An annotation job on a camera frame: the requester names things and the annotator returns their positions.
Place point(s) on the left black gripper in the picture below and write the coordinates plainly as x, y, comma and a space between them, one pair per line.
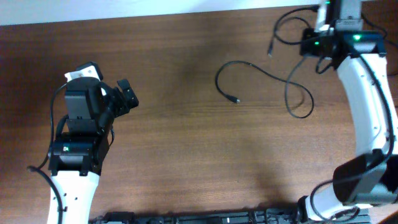
124, 106

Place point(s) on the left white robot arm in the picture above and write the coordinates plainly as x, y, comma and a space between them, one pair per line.
81, 144

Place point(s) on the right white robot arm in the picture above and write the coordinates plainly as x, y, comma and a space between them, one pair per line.
359, 58

